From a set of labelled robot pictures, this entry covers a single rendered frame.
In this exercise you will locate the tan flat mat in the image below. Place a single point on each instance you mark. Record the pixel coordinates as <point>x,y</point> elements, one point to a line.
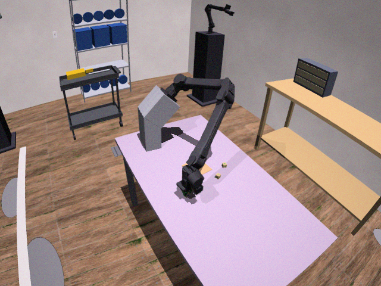
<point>203,170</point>

